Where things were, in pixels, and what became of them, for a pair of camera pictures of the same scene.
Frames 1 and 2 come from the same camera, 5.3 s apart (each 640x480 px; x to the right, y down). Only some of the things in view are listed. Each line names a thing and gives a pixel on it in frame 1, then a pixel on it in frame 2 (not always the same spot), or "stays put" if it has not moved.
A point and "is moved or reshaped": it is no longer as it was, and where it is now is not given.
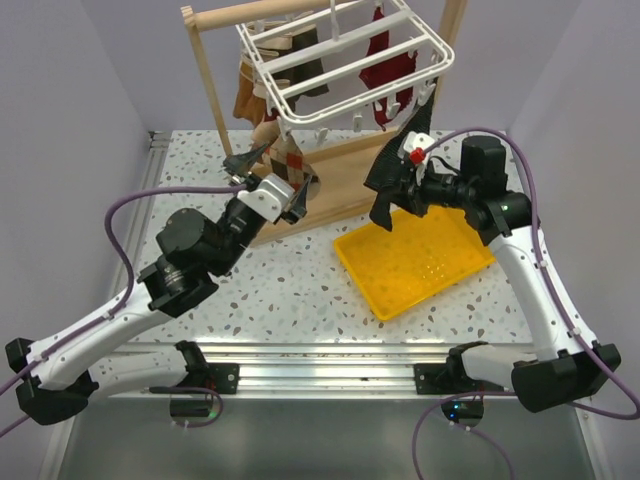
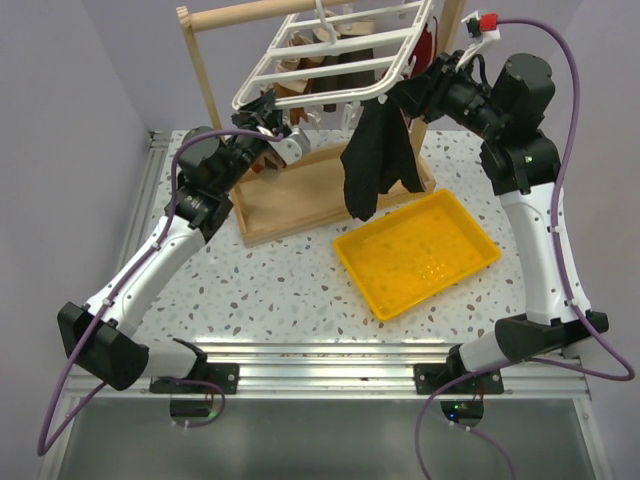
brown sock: x=248 y=105 to x=288 y=88
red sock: x=396 y=71 to x=423 y=51
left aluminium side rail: x=139 y=206 stays put
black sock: x=388 y=180 to x=379 y=152
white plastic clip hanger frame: x=347 y=74 is moved or reshaped
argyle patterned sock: x=284 y=158 is moved or reshaped
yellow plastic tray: x=420 y=258 stays put
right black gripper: x=412 y=198 to x=425 y=95
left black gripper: x=239 y=165 to x=259 y=113
